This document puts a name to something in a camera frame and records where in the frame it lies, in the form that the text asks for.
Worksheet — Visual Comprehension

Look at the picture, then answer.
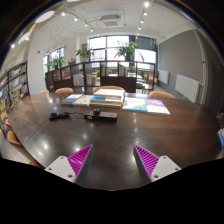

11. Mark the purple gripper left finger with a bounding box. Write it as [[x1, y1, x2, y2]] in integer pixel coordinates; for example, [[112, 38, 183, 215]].
[[45, 145, 93, 183]]

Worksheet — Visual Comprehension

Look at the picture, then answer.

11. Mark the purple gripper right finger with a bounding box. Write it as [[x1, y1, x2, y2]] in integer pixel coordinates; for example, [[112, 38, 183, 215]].
[[133, 145, 180, 182]]

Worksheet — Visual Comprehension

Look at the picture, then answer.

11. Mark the black charger plug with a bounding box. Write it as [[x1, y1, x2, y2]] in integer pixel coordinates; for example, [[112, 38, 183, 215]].
[[93, 108, 101, 115]]

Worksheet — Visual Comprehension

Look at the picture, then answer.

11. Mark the black power strip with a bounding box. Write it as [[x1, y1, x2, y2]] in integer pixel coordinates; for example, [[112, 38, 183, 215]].
[[84, 111, 118, 122]]

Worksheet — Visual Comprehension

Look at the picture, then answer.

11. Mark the purple and white book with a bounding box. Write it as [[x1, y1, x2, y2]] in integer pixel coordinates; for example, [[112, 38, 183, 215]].
[[145, 99, 170, 115]]

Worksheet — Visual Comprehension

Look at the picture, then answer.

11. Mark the orange chair near left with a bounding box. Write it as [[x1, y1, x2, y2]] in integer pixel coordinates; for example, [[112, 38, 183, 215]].
[[7, 131, 21, 146]]

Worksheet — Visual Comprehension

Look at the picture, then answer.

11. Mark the orange chair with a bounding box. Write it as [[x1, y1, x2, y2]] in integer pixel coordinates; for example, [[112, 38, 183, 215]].
[[55, 87, 73, 93], [93, 86, 125, 92], [7, 131, 21, 146], [149, 91, 176, 99]]

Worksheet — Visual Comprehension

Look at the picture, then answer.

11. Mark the cream book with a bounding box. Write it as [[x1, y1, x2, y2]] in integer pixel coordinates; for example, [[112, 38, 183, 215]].
[[73, 95, 92, 106]]

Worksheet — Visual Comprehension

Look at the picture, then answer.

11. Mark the colourful picture book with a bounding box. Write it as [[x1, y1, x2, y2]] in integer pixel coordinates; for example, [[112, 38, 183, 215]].
[[122, 97, 147, 112]]

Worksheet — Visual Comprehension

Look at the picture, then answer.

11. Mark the blue book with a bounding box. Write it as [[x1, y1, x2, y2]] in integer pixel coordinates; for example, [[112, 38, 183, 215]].
[[61, 94, 81, 104]]

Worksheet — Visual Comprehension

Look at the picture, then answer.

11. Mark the orange chair far right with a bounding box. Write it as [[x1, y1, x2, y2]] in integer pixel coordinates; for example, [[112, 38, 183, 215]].
[[149, 91, 176, 99]]

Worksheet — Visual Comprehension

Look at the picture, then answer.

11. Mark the stack of large books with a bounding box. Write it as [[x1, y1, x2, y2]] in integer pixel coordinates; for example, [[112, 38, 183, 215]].
[[90, 89, 125, 106]]

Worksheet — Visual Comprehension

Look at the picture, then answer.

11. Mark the orange chair far left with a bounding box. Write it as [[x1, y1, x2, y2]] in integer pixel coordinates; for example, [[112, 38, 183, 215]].
[[55, 87, 73, 93]]

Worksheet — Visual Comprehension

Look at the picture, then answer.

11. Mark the orange chair far centre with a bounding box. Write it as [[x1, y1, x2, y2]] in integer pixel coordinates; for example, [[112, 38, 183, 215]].
[[93, 86, 125, 92]]

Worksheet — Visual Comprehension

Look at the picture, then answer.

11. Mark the dark wooden bookshelf divider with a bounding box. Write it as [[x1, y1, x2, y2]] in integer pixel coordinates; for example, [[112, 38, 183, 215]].
[[45, 60, 155, 93]]

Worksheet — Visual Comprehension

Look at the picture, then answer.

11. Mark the potted plant left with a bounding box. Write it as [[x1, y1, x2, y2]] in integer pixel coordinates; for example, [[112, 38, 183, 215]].
[[49, 57, 65, 70]]

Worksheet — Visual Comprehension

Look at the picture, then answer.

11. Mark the potted plant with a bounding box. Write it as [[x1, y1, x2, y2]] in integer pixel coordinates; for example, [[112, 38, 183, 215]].
[[76, 47, 94, 60], [49, 57, 65, 70], [115, 41, 137, 61]]

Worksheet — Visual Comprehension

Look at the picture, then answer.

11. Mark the potted plant centre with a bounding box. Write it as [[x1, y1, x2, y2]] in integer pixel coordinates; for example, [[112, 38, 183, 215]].
[[76, 47, 94, 60]]

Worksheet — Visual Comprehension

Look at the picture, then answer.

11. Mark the potted plant right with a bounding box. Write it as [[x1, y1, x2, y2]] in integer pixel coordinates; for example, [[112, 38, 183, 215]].
[[115, 41, 137, 61]]

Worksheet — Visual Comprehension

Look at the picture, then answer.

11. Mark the ceiling air conditioner vent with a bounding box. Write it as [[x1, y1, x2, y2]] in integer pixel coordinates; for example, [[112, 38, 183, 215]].
[[97, 14, 124, 28]]

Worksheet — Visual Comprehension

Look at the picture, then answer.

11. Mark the black cable bundle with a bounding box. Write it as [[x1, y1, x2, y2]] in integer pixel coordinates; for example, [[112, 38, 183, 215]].
[[48, 111, 85, 121]]

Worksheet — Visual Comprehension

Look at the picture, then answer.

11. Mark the white wall radiator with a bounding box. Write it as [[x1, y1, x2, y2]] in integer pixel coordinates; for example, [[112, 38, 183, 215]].
[[175, 74, 200, 103]]

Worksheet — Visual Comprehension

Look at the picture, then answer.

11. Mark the left wall bookshelf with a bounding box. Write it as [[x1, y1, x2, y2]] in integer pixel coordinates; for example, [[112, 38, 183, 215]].
[[0, 61, 29, 115]]

